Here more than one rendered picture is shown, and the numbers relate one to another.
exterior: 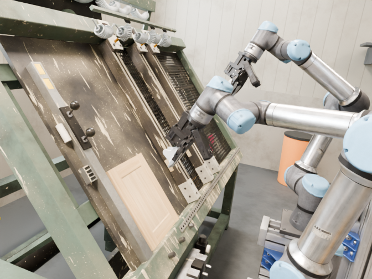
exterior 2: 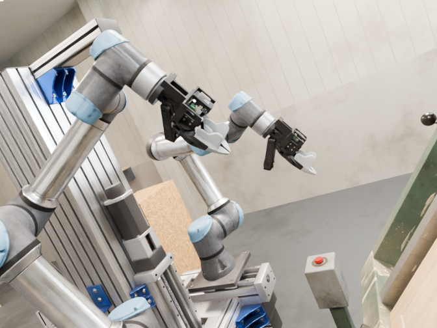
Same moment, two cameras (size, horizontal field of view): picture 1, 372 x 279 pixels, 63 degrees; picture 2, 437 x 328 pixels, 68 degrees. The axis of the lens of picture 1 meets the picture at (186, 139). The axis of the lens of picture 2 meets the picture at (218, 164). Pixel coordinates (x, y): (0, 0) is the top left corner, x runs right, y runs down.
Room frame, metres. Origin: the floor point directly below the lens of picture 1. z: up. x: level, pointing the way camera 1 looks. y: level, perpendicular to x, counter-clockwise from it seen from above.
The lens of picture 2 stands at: (2.06, -0.07, 1.68)
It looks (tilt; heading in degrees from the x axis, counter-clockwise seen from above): 9 degrees down; 188
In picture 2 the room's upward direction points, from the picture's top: 24 degrees counter-clockwise
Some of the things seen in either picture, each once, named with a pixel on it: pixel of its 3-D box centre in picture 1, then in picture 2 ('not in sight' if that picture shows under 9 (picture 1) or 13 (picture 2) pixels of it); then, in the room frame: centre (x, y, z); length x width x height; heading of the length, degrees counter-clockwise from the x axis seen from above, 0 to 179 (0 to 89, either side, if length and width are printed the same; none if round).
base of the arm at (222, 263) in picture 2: not in sight; (214, 259); (0.80, -0.44, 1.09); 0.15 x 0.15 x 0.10
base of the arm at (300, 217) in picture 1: (308, 215); not in sight; (1.26, -0.60, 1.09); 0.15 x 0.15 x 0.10
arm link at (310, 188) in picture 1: (313, 191); (134, 325); (1.27, -0.60, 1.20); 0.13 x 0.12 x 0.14; 8
